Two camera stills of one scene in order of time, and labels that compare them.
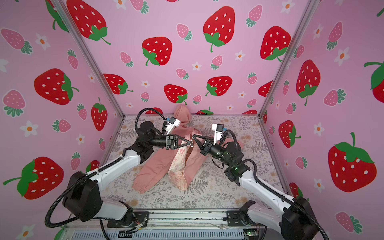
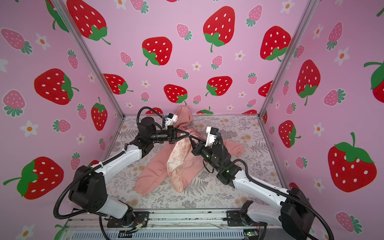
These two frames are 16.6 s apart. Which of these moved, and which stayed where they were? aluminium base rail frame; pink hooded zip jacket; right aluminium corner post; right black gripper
Moved: right black gripper
Stayed: aluminium base rail frame; right aluminium corner post; pink hooded zip jacket
